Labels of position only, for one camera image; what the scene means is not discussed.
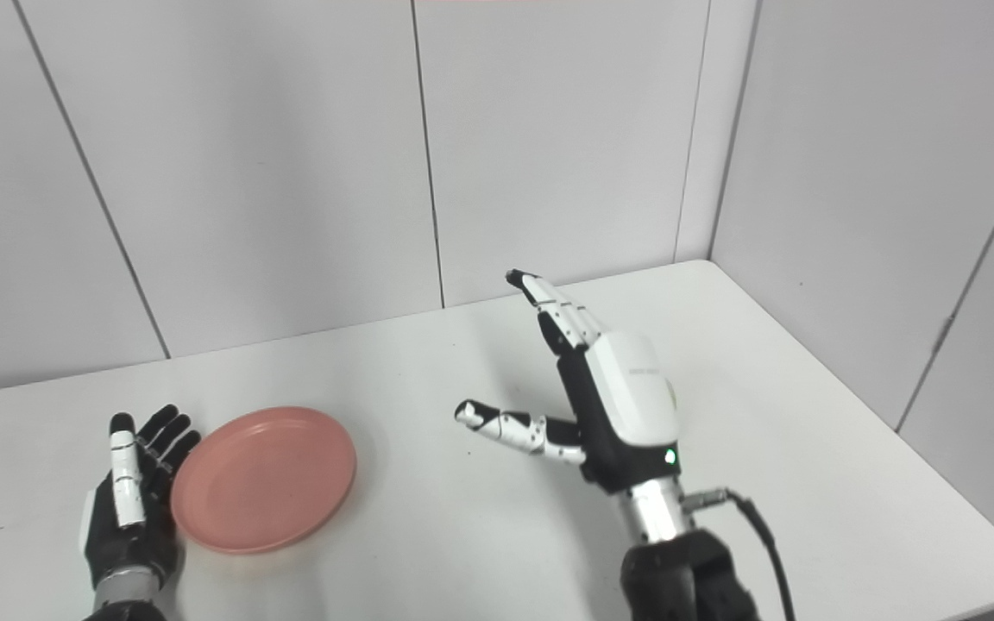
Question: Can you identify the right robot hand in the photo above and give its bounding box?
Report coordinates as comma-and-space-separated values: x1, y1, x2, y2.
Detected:
454, 269, 681, 495

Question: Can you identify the pink plate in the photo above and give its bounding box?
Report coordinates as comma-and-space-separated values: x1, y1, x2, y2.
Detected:
170, 406, 358, 555

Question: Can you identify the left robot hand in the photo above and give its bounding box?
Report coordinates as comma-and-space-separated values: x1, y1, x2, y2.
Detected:
79, 404, 203, 594

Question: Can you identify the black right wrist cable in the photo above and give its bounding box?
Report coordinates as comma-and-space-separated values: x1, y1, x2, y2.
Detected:
681, 488, 798, 621

